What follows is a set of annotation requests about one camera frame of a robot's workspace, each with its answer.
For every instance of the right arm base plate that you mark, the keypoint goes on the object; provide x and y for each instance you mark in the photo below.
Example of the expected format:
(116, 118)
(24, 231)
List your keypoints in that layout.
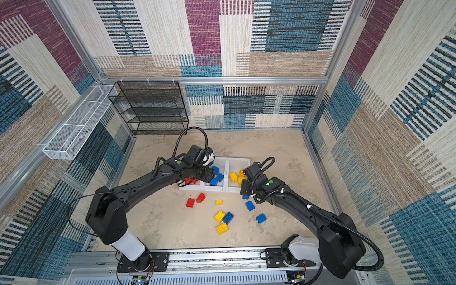
(276, 258)

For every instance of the yellow lego brick right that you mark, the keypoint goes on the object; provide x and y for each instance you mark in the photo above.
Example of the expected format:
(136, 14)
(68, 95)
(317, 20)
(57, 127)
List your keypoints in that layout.
(241, 173)

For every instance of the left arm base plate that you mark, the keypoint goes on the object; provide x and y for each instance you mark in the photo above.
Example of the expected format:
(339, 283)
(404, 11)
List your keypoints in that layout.
(148, 262)

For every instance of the white wire wall basket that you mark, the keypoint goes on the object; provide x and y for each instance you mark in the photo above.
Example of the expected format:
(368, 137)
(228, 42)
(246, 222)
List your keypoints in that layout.
(72, 136)

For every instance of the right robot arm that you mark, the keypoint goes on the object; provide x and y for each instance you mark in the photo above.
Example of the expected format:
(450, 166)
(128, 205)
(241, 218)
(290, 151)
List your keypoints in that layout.
(340, 244)

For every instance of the blue lego brick middle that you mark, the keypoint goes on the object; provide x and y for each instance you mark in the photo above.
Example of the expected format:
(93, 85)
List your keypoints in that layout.
(250, 206)

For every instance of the white plastic bin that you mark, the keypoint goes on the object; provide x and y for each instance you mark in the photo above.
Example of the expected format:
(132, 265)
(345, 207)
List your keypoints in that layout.
(200, 186)
(235, 165)
(222, 164)

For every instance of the yellow large lego brick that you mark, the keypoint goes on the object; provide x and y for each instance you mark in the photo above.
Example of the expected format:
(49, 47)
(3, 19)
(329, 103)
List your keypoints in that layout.
(233, 177)

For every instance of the white middle plastic bin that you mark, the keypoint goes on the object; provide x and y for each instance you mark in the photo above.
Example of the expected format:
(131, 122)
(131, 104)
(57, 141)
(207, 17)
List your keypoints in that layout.
(222, 164)

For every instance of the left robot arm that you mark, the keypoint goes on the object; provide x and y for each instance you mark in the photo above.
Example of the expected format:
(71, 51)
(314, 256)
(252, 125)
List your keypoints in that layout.
(107, 214)

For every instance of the black wire mesh shelf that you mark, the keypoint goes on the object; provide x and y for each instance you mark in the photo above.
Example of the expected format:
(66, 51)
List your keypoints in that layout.
(150, 107)

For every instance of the aluminium mounting rail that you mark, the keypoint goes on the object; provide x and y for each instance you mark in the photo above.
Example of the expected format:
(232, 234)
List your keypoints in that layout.
(207, 266)

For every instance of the white left plastic bin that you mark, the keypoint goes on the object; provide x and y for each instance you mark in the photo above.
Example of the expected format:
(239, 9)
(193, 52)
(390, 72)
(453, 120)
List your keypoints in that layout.
(200, 186)

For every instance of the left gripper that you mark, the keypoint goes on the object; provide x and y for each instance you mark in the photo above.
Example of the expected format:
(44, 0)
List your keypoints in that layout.
(209, 174)

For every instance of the blue lego brick top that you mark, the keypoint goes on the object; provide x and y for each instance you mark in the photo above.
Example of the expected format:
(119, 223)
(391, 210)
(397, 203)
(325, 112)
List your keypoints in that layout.
(216, 170)

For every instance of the yellow lego brick bottom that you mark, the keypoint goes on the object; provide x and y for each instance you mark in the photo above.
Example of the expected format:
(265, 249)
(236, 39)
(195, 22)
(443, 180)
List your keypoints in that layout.
(219, 217)

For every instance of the yellow lego brick studs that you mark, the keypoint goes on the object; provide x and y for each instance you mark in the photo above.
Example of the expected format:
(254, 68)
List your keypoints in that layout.
(241, 180)

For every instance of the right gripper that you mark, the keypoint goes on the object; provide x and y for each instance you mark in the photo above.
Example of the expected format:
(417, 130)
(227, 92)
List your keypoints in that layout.
(244, 189)

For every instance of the red curved lego brick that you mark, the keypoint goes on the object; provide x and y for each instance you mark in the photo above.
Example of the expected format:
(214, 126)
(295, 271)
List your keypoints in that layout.
(200, 198)

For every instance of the blue lego brick bottom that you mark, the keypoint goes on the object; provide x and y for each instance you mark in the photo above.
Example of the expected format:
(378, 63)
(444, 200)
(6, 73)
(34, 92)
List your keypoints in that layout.
(228, 217)

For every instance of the white right plastic bin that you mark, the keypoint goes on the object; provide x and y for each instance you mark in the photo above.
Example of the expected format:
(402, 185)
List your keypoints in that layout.
(235, 165)

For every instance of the blue lego brick far right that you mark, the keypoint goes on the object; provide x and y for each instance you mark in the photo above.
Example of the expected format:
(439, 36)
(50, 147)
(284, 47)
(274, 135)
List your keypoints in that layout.
(261, 218)

